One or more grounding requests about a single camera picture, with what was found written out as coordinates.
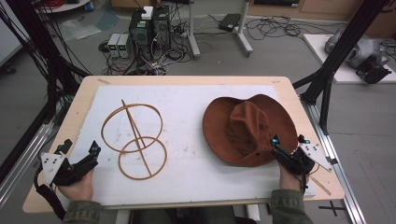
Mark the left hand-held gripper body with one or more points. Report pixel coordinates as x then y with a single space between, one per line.
70 174

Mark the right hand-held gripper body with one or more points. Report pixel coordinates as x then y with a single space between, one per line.
294 161

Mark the brown felt hat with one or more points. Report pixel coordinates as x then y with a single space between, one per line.
236 130

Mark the person's left hand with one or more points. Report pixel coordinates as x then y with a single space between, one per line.
79 189

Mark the person's right hand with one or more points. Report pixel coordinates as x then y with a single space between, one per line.
291 182

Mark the thin wooden stick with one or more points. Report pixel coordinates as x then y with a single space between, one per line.
321 186

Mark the white floor platform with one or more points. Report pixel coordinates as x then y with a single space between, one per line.
317 49

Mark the white foam mat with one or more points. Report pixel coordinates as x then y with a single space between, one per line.
190 174

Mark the black device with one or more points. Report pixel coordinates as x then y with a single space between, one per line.
372 71

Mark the grey power supply unit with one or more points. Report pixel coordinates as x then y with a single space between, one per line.
123 46
113 45

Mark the grey robot shell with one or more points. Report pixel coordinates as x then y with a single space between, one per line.
361 48

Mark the person's legs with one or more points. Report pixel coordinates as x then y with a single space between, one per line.
186 216

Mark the white metal stand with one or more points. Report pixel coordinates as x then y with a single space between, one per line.
241 31

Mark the clear plastic sheet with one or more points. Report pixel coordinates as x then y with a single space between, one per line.
79 29

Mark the black computer tower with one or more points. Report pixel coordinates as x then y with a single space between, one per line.
140 34
161 28

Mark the flat black box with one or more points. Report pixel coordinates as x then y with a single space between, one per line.
229 21

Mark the white round table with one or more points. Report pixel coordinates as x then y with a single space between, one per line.
67 5

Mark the white box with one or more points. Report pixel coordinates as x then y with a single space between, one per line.
147 12

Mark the aluminium rail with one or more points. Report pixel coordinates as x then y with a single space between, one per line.
336 168
25 155

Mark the black metal frame strut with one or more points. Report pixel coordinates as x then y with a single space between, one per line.
34 40
339 49

